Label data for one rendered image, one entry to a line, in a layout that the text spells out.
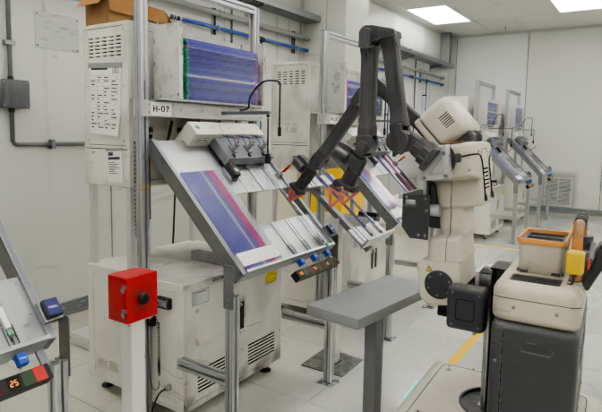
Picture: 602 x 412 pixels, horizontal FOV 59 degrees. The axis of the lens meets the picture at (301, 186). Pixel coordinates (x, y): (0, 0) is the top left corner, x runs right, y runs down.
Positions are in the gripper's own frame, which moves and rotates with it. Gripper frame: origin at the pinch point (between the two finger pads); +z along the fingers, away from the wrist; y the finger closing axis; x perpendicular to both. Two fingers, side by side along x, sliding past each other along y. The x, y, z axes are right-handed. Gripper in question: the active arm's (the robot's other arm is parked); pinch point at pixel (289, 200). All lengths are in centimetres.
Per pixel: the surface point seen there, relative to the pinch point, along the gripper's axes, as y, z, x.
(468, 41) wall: -750, -64, -229
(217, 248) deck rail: 60, 5, 13
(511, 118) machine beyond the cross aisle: -596, -27, -54
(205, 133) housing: 35, -10, -38
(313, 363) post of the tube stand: -24, 71, 58
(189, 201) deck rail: 60, 1, -9
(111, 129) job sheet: 60, 9, -64
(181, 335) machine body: 60, 49, 23
